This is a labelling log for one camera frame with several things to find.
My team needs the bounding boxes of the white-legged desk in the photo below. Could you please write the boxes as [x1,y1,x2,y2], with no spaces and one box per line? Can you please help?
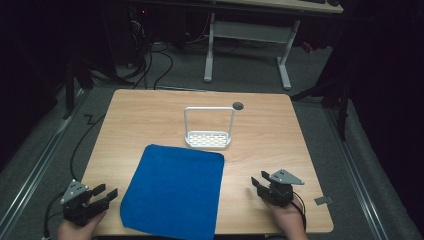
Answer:
[203,0,345,91]

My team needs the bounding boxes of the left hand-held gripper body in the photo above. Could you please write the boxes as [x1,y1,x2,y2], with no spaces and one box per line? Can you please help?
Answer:
[59,179,111,228]

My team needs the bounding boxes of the white towel rack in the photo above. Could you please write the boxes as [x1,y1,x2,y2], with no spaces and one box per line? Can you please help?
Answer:
[183,106,236,149]

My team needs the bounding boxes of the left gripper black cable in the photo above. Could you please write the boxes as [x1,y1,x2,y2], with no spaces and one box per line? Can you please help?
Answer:
[42,113,107,238]

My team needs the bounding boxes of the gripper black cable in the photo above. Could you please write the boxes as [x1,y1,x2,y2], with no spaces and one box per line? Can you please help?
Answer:
[42,113,107,238]
[287,191,308,232]

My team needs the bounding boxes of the black floor cables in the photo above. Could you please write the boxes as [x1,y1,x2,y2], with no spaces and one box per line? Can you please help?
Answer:
[87,19,175,91]

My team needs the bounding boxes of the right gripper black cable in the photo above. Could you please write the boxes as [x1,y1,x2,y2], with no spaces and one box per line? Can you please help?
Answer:
[287,191,308,232]

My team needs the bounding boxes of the person's left hand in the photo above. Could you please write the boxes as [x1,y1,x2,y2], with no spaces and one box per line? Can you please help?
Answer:
[56,211,107,240]

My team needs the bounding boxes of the aluminium floor rail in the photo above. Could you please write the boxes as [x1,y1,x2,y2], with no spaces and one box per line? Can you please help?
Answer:
[0,87,88,236]
[323,107,390,240]

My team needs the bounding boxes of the person's right hand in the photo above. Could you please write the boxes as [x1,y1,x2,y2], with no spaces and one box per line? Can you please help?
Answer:
[261,195,309,240]

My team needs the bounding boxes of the black metal stand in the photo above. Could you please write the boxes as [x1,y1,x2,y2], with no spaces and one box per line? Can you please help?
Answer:
[61,56,95,120]
[290,66,352,142]

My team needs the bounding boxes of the grey tape piece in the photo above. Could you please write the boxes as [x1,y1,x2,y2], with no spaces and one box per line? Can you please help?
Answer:
[313,195,334,206]

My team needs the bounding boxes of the blue cloth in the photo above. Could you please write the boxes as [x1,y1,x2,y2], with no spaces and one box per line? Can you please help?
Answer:
[119,143,225,240]

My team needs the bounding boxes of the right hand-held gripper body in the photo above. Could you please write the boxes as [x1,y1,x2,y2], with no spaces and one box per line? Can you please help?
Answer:
[258,168,305,208]

